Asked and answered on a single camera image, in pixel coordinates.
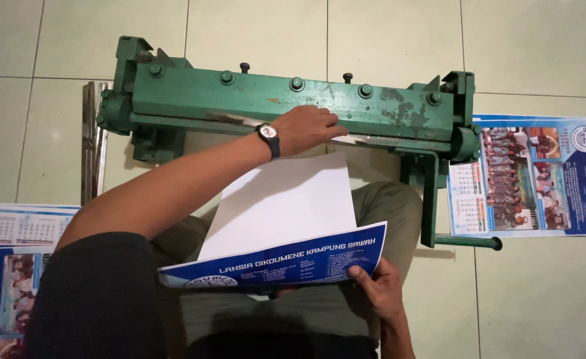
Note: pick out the green metal bending machine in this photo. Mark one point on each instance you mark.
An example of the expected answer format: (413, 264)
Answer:
(198, 97)

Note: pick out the person's left hand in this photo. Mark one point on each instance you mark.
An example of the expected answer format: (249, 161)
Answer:
(303, 129)

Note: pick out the person's right hand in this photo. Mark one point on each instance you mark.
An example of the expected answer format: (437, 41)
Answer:
(385, 291)

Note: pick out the person's left fingers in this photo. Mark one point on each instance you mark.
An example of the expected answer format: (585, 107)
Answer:
(333, 128)

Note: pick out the person's black shirt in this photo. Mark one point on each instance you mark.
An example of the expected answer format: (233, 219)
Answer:
(93, 299)

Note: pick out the bundle of silver metal strips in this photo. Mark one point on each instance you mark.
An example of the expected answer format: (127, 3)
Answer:
(89, 139)

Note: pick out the white and blue calendar sheet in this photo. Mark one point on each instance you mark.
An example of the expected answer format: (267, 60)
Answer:
(283, 209)

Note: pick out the person's olive trousers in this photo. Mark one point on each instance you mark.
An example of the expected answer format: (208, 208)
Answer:
(387, 219)

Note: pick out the black wristwatch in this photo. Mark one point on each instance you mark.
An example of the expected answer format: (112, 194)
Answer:
(269, 135)

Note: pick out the stack of blue printed calendars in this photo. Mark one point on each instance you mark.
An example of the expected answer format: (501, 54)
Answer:
(8, 279)
(532, 174)

